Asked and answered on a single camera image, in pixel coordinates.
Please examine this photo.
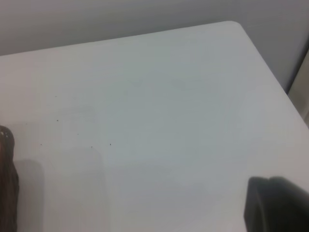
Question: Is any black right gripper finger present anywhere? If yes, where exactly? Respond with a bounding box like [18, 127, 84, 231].
[243, 176, 309, 232]

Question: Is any black wicker basket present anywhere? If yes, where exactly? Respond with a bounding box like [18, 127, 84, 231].
[0, 125, 20, 232]

